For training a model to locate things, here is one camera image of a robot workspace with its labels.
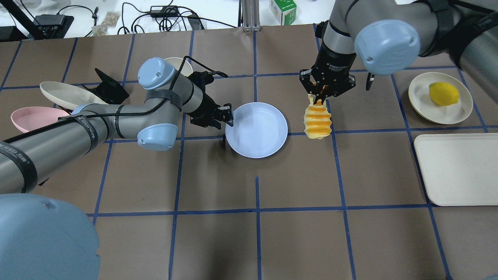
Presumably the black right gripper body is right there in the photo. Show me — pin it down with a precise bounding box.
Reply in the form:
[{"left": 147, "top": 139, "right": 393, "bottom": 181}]
[{"left": 299, "top": 49, "right": 356, "bottom": 99}]

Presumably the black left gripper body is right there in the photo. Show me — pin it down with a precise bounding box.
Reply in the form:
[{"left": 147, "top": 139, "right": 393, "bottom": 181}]
[{"left": 189, "top": 71, "right": 233, "bottom": 130}]

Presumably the striped bread loaf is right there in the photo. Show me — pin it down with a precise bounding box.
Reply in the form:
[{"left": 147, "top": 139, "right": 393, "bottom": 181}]
[{"left": 303, "top": 94, "right": 331, "bottom": 139}]

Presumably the blue plate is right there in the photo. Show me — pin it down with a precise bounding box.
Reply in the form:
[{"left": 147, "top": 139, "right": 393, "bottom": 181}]
[{"left": 225, "top": 102, "right": 288, "bottom": 158}]

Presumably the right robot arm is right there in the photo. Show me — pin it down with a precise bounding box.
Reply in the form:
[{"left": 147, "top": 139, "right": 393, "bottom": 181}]
[{"left": 300, "top": 0, "right": 498, "bottom": 102}]

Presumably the cream plate with lemon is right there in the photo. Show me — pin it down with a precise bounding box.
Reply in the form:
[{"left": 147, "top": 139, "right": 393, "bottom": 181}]
[{"left": 409, "top": 72, "right": 473, "bottom": 125}]

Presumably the black plate rack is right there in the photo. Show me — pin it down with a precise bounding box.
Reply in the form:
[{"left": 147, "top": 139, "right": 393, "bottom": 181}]
[{"left": 81, "top": 68, "right": 130, "bottom": 105}]

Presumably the cream plate in rack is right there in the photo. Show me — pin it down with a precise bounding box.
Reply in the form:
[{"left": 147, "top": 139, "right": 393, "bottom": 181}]
[{"left": 39, "top": 81, "right": 105, "bottom": 110}]

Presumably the pink plate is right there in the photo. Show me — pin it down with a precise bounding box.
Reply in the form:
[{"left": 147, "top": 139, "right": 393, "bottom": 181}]
[{"left": 11, "top": 107, "right": 70, "bottom": 133}]

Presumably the cream bowl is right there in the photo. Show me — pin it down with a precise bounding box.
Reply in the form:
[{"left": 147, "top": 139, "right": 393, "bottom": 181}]
[{"left": 163, "top": 57, "right": 194, "bottom": 78}]

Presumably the green white box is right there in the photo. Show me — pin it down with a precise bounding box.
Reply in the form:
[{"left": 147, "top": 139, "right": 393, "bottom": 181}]
[{"left": 269, "top": 0, "right": 297, "bottom": 25}]

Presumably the yellow lemon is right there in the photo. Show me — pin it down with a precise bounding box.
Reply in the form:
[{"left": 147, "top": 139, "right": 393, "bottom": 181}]
[{"left": 429, "top": 82, "right": 459, "bottom": 107}]

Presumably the black power adapter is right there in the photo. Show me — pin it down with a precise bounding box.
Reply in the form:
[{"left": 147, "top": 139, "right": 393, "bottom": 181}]
[{"left": 148, "top": 5, "right": 180, "bottom": 18}]

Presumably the cream rectangular tray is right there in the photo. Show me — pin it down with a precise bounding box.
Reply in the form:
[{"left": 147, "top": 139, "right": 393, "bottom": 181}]
[{"left": 414, "top": 133, "right": 498, "bottom": 206}]

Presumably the silver aluminium frame post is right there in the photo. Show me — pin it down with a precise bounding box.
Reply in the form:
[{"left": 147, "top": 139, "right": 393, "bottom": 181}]
[{"left": 238, "top": 0, "right": 261, "bottom": 32}]

